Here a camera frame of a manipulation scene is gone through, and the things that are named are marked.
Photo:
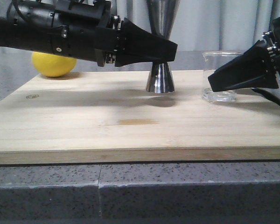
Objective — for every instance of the light wooden cutting board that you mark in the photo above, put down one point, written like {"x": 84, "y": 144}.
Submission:
{"x": 90, "y": 117}

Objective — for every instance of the yellow lemon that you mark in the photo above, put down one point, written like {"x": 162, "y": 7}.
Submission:
{"x": 51, "y": 65}

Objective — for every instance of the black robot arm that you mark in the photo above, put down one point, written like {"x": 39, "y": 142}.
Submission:
{"x": 26, "y": 24}

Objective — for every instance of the grey curtain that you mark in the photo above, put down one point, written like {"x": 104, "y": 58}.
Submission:
{"x": 212, "y": 25}

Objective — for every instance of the clear glass beaker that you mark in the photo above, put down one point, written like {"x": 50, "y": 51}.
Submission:
{"x": 212, "y": 61}

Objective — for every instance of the steel hourglass jigger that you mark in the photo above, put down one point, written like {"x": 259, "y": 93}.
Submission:
{"x": 160, "y": 80}

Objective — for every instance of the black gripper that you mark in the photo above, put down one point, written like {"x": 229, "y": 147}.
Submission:
{"x": 256, "y": 68}
{"x": 90, "y": 32}

